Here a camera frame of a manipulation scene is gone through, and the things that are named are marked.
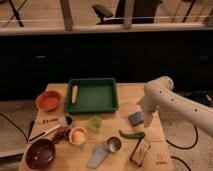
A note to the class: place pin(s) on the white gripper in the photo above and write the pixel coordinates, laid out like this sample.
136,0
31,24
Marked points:
148,109

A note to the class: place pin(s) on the blue sponge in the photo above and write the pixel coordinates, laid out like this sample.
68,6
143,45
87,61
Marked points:
136,118

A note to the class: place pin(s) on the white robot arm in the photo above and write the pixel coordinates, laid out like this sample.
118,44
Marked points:
160,92

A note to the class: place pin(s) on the green plastic tray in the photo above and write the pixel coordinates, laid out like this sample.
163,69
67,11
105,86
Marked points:
95,95

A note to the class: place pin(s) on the green pepper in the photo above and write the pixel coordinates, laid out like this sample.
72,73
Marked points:
139,135

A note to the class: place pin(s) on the wooden box grater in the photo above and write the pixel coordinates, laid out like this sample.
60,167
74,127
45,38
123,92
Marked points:
140,151

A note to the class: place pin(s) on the small metal cup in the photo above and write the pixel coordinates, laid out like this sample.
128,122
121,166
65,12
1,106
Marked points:
113,144

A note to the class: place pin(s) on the small green cup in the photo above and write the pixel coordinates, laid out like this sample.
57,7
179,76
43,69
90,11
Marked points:
94,123

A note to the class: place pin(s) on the grey blue cloth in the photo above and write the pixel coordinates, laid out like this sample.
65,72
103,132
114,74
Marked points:
99,154

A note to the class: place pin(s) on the small cup with orange content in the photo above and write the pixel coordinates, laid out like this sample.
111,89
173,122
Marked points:
78,136

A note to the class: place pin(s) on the yellow corn cob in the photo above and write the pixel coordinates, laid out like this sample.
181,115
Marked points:
74,94

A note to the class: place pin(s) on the dish brush with black bristles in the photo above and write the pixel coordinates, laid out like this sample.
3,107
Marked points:
63,122

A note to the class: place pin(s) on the brown dried item pile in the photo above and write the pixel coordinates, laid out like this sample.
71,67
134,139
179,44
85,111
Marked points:
60,135

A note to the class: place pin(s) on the orange bowl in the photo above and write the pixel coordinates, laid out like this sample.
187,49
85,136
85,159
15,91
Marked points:
48,100

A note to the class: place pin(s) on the black office chair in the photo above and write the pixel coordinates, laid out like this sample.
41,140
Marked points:
143,13

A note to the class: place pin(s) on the dark purple bowl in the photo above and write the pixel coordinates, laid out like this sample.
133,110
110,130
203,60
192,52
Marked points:
40,154

